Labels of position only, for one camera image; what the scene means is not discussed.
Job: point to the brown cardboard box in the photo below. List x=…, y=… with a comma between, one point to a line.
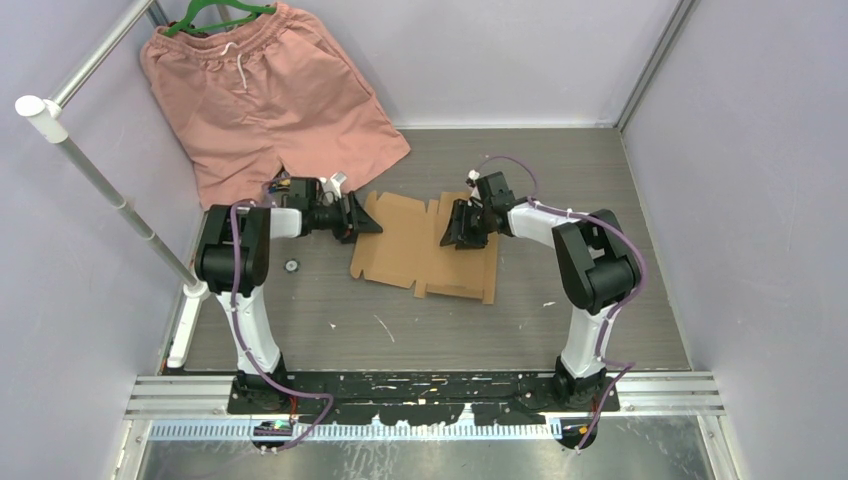
x=407, y=253

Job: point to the green clothes hanger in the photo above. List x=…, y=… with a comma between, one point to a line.
x=204, y=16

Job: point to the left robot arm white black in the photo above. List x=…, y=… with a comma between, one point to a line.
x=233, y=261

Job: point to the pink shorts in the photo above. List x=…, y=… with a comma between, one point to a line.
x=277, y=95

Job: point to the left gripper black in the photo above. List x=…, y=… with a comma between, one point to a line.
x=354, y=223

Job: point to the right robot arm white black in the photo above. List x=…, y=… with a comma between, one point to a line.
x=600, y=268

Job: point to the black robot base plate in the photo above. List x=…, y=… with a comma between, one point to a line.
x=426, y=399

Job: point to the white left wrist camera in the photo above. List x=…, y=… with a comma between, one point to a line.
x=332, y=187

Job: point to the slotted aluminium rail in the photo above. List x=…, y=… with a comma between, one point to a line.
x=351, y=430

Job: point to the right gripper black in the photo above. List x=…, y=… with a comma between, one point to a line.
x=458, y=230

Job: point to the small colourful object under shorts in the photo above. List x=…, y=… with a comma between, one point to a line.
x=280, y=183

